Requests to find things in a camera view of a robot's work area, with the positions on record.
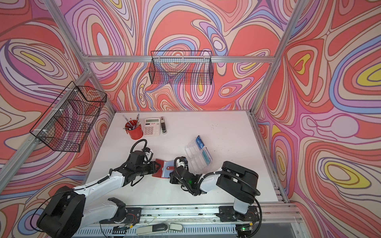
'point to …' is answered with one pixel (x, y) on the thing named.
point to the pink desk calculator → (152, 126)
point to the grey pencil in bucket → (127, 120)
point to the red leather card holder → (166, 168)
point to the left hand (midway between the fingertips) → (162, 166)
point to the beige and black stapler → (163, 125)
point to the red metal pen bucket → (136, 132)
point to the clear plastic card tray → (198, 155)
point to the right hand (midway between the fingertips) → (171, 179)
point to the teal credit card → (206, 157)
